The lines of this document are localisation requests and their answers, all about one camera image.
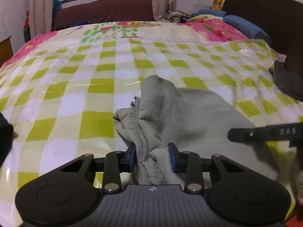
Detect yellow snack packet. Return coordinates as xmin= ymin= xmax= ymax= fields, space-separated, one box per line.
xmin=211 ymin=0 xmax=224 ymax=11

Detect grey-green pants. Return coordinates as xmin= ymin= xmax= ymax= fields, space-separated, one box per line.
xmin=112 ymin=75 xmax=280 ymax=186

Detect patterned cloth pile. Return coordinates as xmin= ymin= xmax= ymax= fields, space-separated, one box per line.
xmin=166 ymin=9 xmax=190 ymax=23

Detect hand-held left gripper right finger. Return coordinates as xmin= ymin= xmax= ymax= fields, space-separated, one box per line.
xmin=167 ymin=142 xmax=244 ymax=192

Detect wooden nightstand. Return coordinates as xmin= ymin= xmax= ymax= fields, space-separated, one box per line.
xmin=0 ymin=36 xmax=13 ymax=67

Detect orange dotted cloth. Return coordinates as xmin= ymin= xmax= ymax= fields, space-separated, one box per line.
xmin=283 ymin=218 xmax=303 ymax=227

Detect dark brown headboard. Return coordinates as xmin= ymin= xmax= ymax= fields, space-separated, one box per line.
xmin=223 ymin=0 xmax=303 ymax=76

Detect maroon window bench cushion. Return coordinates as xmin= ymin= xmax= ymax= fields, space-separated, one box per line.
xmin=51 ymin=0 xmax=156 ymax=31

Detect pink strawberry printed bedsheet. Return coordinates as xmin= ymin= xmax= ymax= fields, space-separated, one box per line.
xmin=0 ymin=14 xmax=251 ymax=68

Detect beige curtain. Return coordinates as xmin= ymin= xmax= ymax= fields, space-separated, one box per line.
xmin=28 ymin=0 xmax=56 ymax=38
xmin=150 ymin=0 xmax=178 ymax=22

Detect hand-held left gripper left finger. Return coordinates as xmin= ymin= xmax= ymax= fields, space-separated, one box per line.
xmin=60 ymin=144 xmax=137 ymax=192

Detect red and green bag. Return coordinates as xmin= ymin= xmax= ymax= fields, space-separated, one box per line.
xmin=23 ymin=11 xmax=31 ymax=42

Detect dark blue cloth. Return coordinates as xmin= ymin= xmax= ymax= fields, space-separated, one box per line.
xmin=198 ymin=9 xmax=228 ymax=18

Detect blue pillow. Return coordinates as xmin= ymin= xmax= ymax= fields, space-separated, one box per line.
xmin=224 ymin=15 xmax=272 ymax=44

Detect yellow-green checked plastic sheet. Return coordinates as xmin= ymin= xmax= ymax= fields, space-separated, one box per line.
xmin=0 ymin=38 xmax=303 ymax=195

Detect dark grey folded garment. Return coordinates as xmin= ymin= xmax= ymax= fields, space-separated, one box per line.
xmin=269 ymin=60 xmax=303 ymax=100

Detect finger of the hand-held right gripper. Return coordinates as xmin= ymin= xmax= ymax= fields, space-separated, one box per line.
xmin=227 ymin=122 xmax=303 ymax=144

